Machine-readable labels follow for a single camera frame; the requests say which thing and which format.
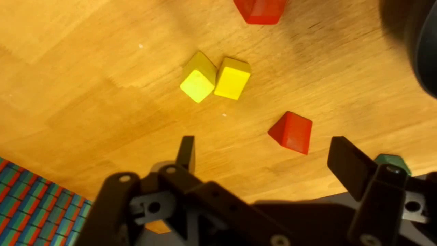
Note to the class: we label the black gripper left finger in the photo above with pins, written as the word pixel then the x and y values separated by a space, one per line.
pixel 136 209

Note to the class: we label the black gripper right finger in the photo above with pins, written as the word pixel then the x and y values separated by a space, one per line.
pixel 382 205

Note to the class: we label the teal wooden block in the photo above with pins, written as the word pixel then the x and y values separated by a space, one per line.
pixel 390 158

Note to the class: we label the red wooden block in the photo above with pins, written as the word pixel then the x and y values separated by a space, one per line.
pixel 293 131
pixel 260 9

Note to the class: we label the yellow wooden block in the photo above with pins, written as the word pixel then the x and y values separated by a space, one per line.
pixel 198 79
pixel 232 79

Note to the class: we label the black bowl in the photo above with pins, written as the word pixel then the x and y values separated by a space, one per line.
pixel 427 49

